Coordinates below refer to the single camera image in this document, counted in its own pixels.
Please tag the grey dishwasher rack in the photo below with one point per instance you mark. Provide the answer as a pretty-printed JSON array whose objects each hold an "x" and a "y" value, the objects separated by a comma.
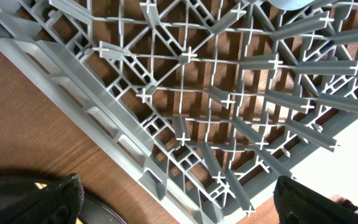
[{"x": 203, "y": 103}]

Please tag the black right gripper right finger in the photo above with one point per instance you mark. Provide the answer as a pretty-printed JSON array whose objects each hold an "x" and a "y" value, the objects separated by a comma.
[{"x": 295, "y": 203}]

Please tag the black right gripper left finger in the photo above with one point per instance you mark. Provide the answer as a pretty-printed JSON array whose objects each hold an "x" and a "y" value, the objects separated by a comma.
[{"x": 39, "y": 202}]

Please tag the round black tray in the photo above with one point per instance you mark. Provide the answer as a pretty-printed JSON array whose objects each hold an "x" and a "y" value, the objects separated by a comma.
[{"x": 101, "y": 211}]

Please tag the light blue cup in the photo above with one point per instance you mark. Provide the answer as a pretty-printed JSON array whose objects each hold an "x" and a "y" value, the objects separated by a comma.
[{"x": 287, "y": 3}]

